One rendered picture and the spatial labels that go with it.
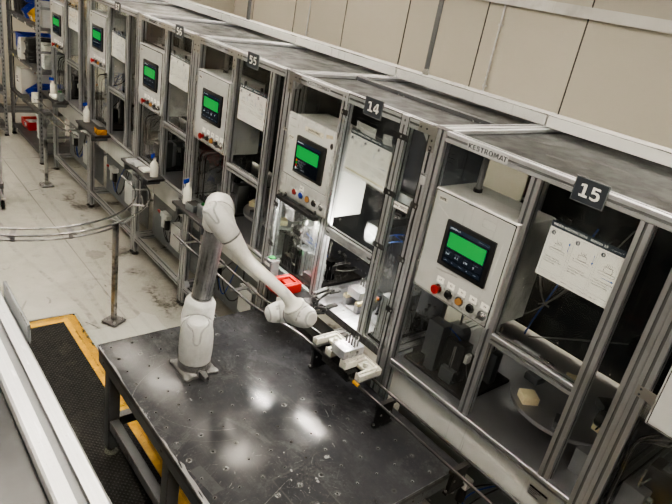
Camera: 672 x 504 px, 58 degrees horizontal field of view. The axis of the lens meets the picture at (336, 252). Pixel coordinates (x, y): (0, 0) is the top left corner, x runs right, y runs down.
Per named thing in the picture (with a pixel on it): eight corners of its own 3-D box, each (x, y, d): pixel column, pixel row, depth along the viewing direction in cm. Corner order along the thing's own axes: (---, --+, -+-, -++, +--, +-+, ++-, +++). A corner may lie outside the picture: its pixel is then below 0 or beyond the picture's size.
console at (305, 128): (275, 191, 341) (286, 110, 322) (315, 187, 359) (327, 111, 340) (319, 219, 313) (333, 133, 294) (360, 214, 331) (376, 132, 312)
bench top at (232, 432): (97, 351, 300) (97, 344, 298) (274, 309, 366) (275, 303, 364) (254, 589, 200) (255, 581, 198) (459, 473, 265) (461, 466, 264)
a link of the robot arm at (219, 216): (243, 234, 266) (241, 222, 278) (220, 201, 258) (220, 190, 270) (217, 248, 267) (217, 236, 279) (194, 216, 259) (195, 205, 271)
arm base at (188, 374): (188, 387, 280) (189, 378, 278) (168, 362, 295) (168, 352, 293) (223, 377, 292) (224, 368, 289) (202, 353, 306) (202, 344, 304)
